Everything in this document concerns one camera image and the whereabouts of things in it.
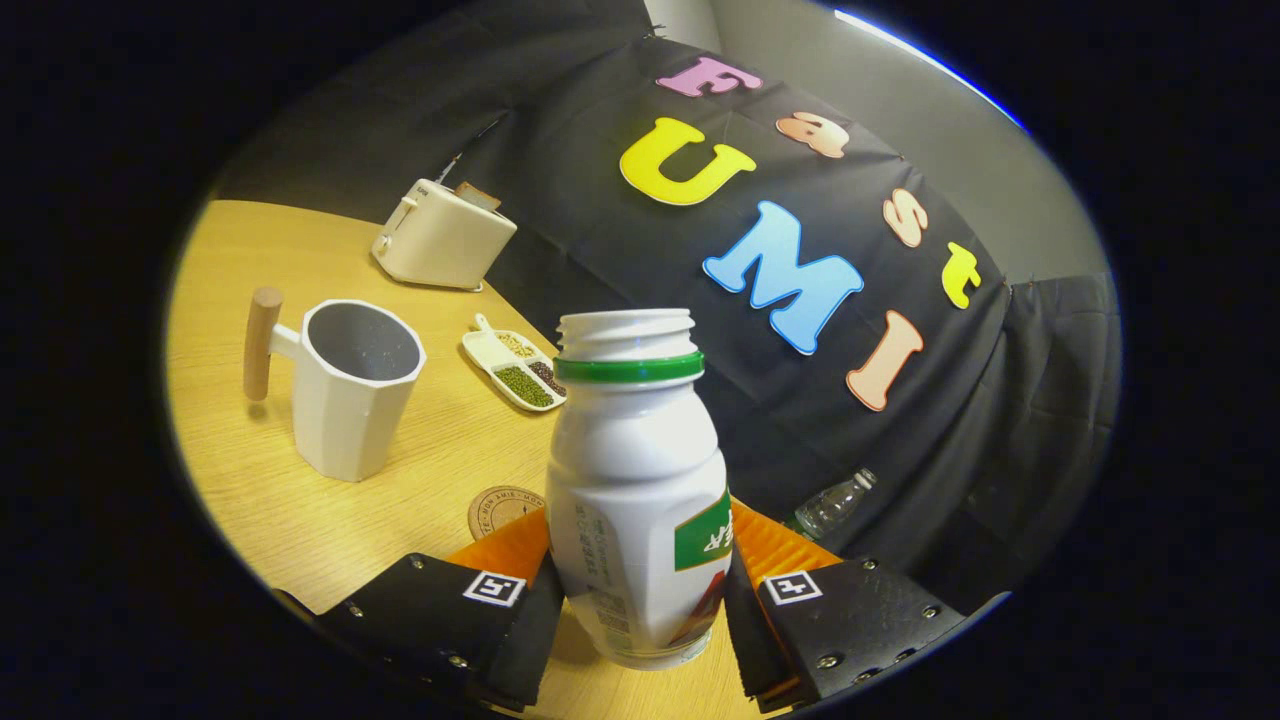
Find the white divided dish of beans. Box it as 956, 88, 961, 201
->
461, 314, 568, 413

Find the black backdrop cloth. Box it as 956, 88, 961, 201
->
215, 0, 1123, 601

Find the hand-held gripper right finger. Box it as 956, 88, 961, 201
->
722, 497, 1011, 713

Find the cream toaster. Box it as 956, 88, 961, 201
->
371, 179, 518, 292

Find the white juice bottle green ring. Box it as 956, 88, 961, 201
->
545, 308, 734, 671

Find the clear plastic water bottle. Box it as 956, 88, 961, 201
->
783, 468, 879, 544

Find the toaster power cable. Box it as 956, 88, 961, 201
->
435, 112, 509, 186

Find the white cup wooden handle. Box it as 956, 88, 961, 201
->
243, 287, 428, 483

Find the round wooden coaster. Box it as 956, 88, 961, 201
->
467, 486, 546, 541

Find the wooden table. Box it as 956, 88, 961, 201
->
165, 200, 801, 720

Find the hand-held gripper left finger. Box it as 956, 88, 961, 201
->
270, 505, 567, 713

